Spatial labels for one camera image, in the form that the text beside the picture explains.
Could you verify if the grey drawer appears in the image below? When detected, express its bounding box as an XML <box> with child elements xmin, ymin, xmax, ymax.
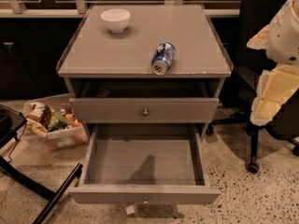
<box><xmin>70</xmin><ymin>124</ymin><xmax>220</xmax><ymax>204</ymax></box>
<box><xmin>68</xmin><ymin>79</ymin><xmax>220</xmax><ymax>124</ymax></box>

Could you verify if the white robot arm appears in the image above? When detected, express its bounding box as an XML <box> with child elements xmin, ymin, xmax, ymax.
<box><xmin>247</xmin><ymin>0</ymin><xmax>299</xmax><ymax>126</ymax></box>

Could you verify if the brass top drawer knob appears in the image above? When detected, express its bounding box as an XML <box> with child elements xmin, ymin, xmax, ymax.
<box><xmin>142</xmin><ymin>108</ymin><xmax>150</xmax><ymax>117</ymax></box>

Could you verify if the grey top drawer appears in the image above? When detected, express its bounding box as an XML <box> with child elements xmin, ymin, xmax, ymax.
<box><xmin>68</xmin><ymin>79</ymin><xmax>220</xmax><ymax>124</ymax></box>

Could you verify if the grey drawer cabinet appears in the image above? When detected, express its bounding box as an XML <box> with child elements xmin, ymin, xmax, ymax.
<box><xmin>58</xmin><ymin>5</ymin><xmax>232</xmax><ymax>138</ymax></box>

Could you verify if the blue soda can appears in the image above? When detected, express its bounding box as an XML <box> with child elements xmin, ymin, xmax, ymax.
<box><xmin>151</xmin><ymin>43</ymin><xmax>176</xmax><ymax>75</ymax></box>

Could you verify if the black office chair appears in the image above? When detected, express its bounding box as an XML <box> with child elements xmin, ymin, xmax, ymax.
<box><xmin>207</xmin><ymin>0</ymin><xmax>287</xmax><ymax>174</ymax></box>

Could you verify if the white ceramic bowl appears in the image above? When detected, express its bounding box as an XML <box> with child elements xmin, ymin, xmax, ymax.
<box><xmin>101</xmin><ymin>8</ymin><xmax>131</xmax><ymax>33</ymax></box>

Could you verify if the green snack bag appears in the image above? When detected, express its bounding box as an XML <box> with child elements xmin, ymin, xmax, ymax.
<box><xmin>48</xmin><ymin>112</ymin><xmax>67</xmax><ymax>132</ymax></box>

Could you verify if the clear plastic snack bin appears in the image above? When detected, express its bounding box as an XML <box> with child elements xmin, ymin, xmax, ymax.
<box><xmin>22</xmin><ymin>93</ymin><xmax>89</xmax><ymax>150</ymax></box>

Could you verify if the small white floor cube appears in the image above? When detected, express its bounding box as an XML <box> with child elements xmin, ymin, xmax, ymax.
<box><xmin>125</xmin><ymin>205</ymin><xmax>135</xmax><ymax>216</ymax></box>

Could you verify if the snack chip bag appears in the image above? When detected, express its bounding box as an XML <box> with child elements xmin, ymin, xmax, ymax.
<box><xmin>26</xmin><ymin>102</ymin><xmax>49</xmax><ymax>137</ymax></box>

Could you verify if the black stand frame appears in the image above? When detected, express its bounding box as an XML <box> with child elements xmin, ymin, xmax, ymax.
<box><xmin>0</xmin><ymin>105</ymin><xmax>83</xmax><ymax>224</ymax></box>

